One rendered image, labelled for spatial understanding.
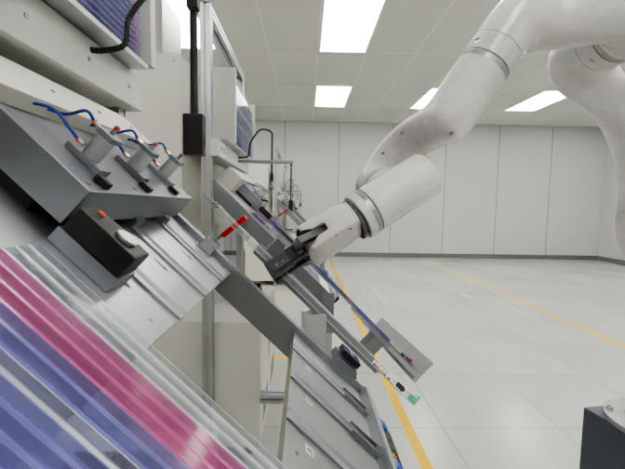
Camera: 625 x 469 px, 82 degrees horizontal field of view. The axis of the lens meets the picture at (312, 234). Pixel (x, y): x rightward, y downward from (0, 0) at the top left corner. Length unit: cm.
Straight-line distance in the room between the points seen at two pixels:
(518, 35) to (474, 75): 9
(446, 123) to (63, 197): 55
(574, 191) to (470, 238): 259
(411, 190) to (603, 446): 66
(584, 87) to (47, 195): 87
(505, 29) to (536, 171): 900
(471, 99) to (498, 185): 859
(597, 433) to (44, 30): 118
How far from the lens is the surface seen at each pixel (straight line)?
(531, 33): 77
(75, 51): 71
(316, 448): 52
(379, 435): 70
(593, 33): 78
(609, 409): 102
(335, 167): 823
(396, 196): 62
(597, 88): 88
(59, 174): 46
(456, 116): 67
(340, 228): 58
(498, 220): 927
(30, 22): 64
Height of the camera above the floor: 111
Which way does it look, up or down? 4 degrees down
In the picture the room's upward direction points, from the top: 1 degrees clockwise
